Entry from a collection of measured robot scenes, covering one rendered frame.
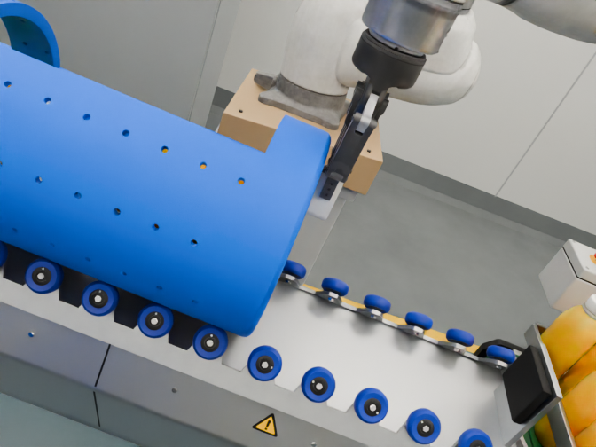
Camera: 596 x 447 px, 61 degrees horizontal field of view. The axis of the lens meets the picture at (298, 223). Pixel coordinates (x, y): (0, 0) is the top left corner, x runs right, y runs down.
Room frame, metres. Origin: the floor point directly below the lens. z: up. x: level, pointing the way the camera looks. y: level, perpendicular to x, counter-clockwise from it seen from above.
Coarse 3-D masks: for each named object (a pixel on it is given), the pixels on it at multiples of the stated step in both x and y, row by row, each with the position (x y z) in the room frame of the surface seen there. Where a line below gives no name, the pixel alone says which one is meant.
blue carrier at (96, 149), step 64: (0, 0) 0.54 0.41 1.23; (0, 64) 0.45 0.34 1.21; (0, 128) 0.41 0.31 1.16; (64, 128) 0.43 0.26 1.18; (128, 128) 0.45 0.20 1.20; (192, 128) 0.48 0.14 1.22; (0, 192) 0.39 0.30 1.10; (64, 192) 0.40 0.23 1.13; (128, 192) 0.41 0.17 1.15; (192, 192) 0.43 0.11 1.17; (256, 192) 0.45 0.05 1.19; (64, 256) 0.41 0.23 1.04; (128, 256) 0.40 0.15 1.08; (192, 256) 0.41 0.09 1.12; (256, 256) 0.42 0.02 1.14; (256, 320) 0.41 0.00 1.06
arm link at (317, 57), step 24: (312, 0) 1.04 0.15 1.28; (336, 0) 1.03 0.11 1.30; (360, 0) 1.04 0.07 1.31; (312, 24) 1.02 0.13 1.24; (336, 24) 1.02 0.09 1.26; (360, 24) 1.03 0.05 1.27; (288, 48) 1.05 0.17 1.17; (312, 48) 1.01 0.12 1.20; (336, 48) 1.02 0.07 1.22; (288, 72) 1.03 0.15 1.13; (312, 72) 1.01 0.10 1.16; (336, 72) 1.02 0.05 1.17; (360, 72) 1.04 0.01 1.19
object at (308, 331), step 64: (0, 320) 0.41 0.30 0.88; (128, 320) 0.45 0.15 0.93; (192, 320) 0.50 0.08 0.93; (320, 320) 0.61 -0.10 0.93; (0, 384) 0.45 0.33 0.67; (64, 384) 0.41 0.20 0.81; (128, 384) 0.41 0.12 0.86; (192, 384) 0.43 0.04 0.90; (384, 384) 0.54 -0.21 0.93; (448, 384) 0.60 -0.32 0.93
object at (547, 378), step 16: (528, 352) 0.61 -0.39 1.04; (544, 352) 0.61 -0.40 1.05; (512, 368) 0.61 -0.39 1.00; (528, 368) 0.58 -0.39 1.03; (544, 368) 0.58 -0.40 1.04; (512, 384) 0.58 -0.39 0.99; (528, 384) 0.56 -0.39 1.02; (544, 384) 0.55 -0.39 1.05; (496, 400) 0.61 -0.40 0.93; (512, 400) 0.56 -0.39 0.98; (528, 400) 0.54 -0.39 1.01; (544, 400) 0.53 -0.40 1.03; (560, 400) 0.53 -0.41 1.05; (512, 416) 0.54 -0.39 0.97; (528, 416) 0.53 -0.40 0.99; (512, 432) 0.53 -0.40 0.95
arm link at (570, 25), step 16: (528, 0) 0.56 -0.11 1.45; (544, 0) 0.56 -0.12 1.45; (560, 0) 0.55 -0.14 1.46; (576, 0) 0.55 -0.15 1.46; (592, 0) 0.56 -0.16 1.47; (528, 16) 0.58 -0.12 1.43; (544, 16) 0.57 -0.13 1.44; (560, 16) 0.57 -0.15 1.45; (576, 16) 0.56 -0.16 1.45; (592, 16) 0.56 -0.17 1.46; (560, 32) 0.59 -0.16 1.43; (576, 32) 0.58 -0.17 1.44; (592, 32) 0.58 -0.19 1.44
